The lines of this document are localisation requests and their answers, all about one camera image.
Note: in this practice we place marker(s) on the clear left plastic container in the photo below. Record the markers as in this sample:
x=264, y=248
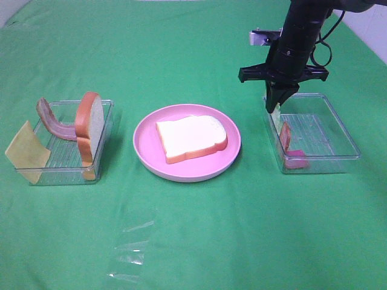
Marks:
x=64, y=166

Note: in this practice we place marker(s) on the clear plastic wrap sheet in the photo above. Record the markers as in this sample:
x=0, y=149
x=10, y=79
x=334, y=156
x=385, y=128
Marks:
x=127, y=255

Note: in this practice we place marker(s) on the clear right plastic container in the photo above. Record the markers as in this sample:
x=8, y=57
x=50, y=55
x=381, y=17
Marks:
x=313, y=139

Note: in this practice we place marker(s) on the left bread slice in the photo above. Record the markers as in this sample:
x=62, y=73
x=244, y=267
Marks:
x=89, y=125

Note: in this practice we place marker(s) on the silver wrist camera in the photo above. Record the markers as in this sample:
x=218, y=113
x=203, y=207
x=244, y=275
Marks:
x=262, y=37

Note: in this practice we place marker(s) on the clear plastic container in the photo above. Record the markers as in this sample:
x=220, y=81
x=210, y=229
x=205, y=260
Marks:
x=313, y=139
x=64, y=166

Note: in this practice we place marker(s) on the green lettuce leaf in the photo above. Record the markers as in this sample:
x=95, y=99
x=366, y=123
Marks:
x=276, y=119

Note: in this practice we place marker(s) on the yellow cheese slice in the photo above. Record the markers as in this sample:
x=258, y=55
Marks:
x=27, y=153

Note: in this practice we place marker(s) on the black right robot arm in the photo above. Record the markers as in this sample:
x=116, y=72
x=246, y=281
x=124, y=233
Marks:
x=305, y=19

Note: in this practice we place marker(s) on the pink round plate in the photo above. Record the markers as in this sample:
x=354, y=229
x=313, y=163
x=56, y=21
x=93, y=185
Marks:
x=149, y=149

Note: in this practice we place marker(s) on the green tablecloth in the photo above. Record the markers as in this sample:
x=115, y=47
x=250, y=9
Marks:
x=252, y=227

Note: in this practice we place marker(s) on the white bread slice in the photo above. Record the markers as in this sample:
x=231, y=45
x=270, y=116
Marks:
x=191, y=137

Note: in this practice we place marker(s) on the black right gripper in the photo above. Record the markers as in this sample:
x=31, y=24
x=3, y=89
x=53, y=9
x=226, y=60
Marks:
x=286, y=63

